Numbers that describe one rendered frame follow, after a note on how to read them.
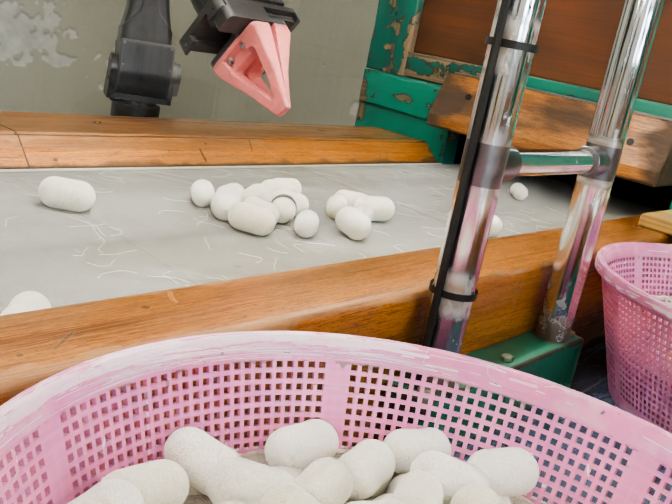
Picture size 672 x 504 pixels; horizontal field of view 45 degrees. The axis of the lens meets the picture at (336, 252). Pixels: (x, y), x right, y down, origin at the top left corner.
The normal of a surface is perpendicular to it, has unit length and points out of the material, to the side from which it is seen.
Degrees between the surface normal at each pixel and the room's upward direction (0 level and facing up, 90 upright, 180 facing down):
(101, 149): 45
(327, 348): 75
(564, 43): 90
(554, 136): 66
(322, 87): 90
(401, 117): 88
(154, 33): 82
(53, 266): 0
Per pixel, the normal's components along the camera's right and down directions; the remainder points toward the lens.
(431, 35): -0.65, 0.09
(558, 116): -0.52, -0.29
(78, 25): 0.74, 0.32
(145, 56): 0.37, 0.19
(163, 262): 0.18, -0.94
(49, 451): 0.95, -0.06
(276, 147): 0.65, -0.44
